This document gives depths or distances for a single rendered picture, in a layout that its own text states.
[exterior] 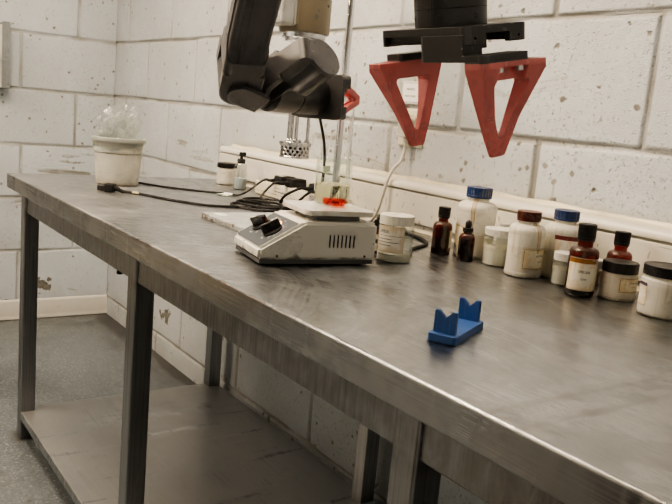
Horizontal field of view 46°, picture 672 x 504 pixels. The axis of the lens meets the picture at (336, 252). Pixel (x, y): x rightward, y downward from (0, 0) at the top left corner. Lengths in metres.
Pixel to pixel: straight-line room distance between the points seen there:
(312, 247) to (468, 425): 0.58
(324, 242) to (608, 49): 0.60
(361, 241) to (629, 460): 0.71
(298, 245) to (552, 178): 0.53
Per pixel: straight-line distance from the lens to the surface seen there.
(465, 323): 0.94
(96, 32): 3.59
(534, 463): 0.67
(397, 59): 0.69
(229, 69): 1.06
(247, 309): 1.02
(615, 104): 1.44
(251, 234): 1.27
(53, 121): 3.54
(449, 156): 1.71
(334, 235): 1.24
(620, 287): 1.24
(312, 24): 1.60
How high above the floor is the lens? 0.99
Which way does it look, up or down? 10 degrees down
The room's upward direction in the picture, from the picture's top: 5 degrees clockwise
